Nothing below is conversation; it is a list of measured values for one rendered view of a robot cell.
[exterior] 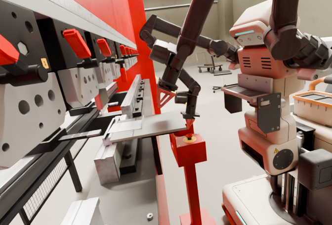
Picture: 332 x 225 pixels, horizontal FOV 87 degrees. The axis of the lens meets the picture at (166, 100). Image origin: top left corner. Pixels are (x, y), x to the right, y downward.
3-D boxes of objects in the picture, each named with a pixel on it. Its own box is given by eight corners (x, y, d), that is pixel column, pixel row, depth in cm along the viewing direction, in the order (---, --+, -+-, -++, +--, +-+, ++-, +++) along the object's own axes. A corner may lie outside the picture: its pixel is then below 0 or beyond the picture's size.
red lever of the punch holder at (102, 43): (105, 36, 48) (115, 59, 57) (90, 38, 48) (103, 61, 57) (105, 41, 47) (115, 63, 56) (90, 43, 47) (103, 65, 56)
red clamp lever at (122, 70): (128, 81, 78) (123, 59, 75) (118, 83, 77) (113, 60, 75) (128, 80, 79) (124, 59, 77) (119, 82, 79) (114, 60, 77)
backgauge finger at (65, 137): (97, 143, 61) (93, 130, 60) (20, 157, 60) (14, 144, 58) (104, 129, 73) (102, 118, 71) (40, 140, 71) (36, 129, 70)
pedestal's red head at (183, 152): (207, 160, 95) (204, 130, 90) (178, 167, 93) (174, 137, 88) (194, 143, 114) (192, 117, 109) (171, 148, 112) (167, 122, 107)
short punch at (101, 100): (104, 114, 60) (97, 87, 58) (98, 115, 60) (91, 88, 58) (110, 106, 70) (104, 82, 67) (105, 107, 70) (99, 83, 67)
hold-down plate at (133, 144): (136, 172, 61) (134, 164, 60) (120, 175, 60) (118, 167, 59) (140, 133, 89) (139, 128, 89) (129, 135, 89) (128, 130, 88)
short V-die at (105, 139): (112, 144, 62) (110, 137, 61) (103, 146, 62) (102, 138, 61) (120, 122, 81) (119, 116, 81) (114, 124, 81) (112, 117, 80)
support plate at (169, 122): (186, 129, 61) (186, 126, 60) (110, 143, 59) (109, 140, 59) (178, 112, 78) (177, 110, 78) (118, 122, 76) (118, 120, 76)
